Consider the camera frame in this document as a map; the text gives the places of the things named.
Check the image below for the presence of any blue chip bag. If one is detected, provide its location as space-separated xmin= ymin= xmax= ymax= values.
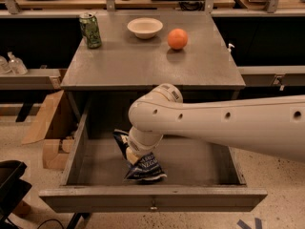
xmin=112 ymin=129 xmax=167 ymax=182

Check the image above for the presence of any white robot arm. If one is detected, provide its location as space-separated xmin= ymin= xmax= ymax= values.
xmin=127 ymin=83 xmax=305 ymax=163

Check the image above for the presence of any small drawer knob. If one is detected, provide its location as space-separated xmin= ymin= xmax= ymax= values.
xmin=150 ymin=200 xmax=158 ymax=212

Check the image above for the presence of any grey open top drawer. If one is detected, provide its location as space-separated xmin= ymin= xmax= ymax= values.
xmin=40 ymin=92 xmax=267 ymax=213

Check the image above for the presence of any grey cabinet counter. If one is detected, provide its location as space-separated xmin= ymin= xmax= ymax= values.
xmin=60 ymin=10 xmax=247 ymax=122

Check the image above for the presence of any cardboard box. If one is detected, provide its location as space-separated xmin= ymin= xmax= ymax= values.
xmin=22 ymin=90 xmax=76 ymax=171

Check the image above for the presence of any grey low side shelf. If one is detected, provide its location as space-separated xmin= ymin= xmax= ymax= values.
xmin=0 ymin=69 xmax=62 ymax=90

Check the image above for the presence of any black chair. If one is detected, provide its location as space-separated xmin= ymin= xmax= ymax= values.
xmin=0 ymin=160 xmax=31 ymax=229

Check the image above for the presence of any orange fruit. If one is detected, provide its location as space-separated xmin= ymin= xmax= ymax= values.
xmin=167 ymin=29 xmax=188 ymax=50

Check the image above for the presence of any white bowl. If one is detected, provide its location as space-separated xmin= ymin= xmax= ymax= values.
xmin=127 ymin=17 xmax=163 ymax=39

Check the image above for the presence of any green soda can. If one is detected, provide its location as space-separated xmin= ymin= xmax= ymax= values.
xmin=79 ymin=12 xmax=102 ymax=49

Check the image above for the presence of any clear plastic bottle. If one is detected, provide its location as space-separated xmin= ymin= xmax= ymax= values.
xmin=8 ymin=52 xmax=28 ymax=75

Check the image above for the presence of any white pump dispenser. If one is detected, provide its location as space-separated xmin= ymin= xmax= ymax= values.
xmin=228 ymin=43 xmax=235 ymax=52

